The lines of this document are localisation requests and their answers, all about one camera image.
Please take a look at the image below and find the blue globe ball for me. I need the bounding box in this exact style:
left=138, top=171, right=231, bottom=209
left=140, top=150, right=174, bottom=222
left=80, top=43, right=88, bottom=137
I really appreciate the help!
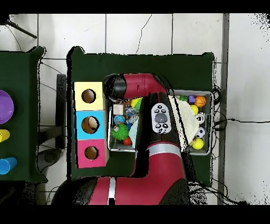
left=113, top=114, right=126, bottom=125

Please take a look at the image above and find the dark green side table cloth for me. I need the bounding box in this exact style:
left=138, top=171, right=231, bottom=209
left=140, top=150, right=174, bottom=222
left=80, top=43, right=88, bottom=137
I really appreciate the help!
left=0, top=46, right=47, bottom=183

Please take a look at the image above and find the cream muslin cloth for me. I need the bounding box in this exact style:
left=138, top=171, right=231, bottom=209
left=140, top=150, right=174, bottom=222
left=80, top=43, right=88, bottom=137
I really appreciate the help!
left=168, top=95, right=200, bottom=153

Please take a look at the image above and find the wooden box with three holes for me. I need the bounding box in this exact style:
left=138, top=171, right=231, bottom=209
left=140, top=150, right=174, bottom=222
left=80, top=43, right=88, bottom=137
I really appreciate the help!
left=73, top=81, right=109, bottom=169

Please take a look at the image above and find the green spiky ball with eyes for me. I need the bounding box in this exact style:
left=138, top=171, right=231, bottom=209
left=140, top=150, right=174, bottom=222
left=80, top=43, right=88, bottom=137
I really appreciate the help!
left=111, top=124, right=130, bottom=142

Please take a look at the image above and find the black tripod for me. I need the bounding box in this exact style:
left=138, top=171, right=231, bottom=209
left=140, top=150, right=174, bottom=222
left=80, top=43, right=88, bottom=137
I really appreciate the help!
left=0, top=14, right=38, bottom=40

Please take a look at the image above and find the clear mesh bin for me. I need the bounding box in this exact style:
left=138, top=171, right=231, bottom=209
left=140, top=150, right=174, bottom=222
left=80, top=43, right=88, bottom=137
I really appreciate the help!
left=108, top=88, right=214, bottom=156

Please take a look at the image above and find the purple plate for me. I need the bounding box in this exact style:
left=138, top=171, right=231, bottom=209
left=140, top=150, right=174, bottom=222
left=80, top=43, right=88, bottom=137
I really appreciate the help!
left=0, top=89, right=15, bottom=125

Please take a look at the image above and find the dark green tablecloth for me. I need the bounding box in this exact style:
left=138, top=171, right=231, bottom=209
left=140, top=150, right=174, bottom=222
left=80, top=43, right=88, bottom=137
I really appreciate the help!
left=66, top=46, right=216, bottom=186

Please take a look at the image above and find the blue cup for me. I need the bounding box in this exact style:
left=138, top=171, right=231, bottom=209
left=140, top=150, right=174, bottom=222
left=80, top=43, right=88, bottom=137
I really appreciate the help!
left=0, top=157, right=18, bottom=175

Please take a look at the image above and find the plain wooden block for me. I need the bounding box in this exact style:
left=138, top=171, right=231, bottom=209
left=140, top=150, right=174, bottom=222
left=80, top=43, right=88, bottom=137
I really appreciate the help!
left=112, top=103, right=126, bottom=115

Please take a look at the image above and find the plain green spiky ball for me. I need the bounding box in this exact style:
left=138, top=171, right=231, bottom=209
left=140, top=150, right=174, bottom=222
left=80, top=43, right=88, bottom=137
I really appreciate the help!
left=133, top=99, right=143, bottom=113

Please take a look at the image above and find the yellow cup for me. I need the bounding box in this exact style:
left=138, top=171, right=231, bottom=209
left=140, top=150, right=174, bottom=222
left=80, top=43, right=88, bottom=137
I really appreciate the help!
left=0, top=129, right=11, bottom=143

